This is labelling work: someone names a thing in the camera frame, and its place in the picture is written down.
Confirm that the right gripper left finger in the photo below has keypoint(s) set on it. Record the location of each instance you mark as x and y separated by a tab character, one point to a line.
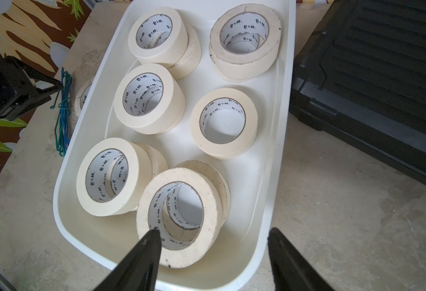
138	270

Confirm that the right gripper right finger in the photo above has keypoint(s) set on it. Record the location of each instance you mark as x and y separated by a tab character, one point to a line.
291	271

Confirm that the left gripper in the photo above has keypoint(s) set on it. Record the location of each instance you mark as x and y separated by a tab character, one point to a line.
22	88

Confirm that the masking tape roll three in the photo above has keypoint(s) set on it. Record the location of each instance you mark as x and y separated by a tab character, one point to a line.
114	174

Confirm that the masking tape roll two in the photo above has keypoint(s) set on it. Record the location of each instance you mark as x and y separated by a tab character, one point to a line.
148	100

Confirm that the white plastic storage box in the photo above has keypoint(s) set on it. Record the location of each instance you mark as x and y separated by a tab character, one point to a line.
253	177

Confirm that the masking tape roll one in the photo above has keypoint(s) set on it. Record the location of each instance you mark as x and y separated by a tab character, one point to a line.
160	36

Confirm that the masking tape roll six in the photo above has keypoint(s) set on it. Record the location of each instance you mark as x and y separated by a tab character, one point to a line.
188	205

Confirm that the masking tape roll five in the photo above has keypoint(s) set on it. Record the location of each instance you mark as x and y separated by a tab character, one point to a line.
224	123

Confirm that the masking tape roll four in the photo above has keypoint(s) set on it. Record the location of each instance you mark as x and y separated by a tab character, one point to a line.
244	42

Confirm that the black plastic tool case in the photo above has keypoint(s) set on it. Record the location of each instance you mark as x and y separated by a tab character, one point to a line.
361	77

